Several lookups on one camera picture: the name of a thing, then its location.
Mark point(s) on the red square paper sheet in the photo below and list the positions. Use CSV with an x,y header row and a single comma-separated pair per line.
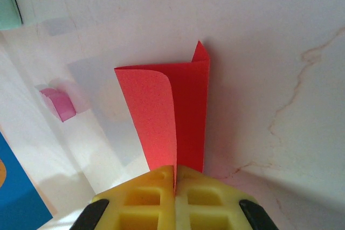
x,y
151,106

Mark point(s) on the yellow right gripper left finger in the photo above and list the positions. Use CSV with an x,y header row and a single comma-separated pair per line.
x,y
167,187

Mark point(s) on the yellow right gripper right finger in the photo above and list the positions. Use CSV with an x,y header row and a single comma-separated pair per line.
x,y
183,187

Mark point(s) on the blue floral wall panel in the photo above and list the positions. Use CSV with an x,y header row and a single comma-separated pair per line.
x,y
19,200

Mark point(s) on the pink pill box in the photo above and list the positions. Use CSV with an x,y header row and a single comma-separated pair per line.
x,y
62,103

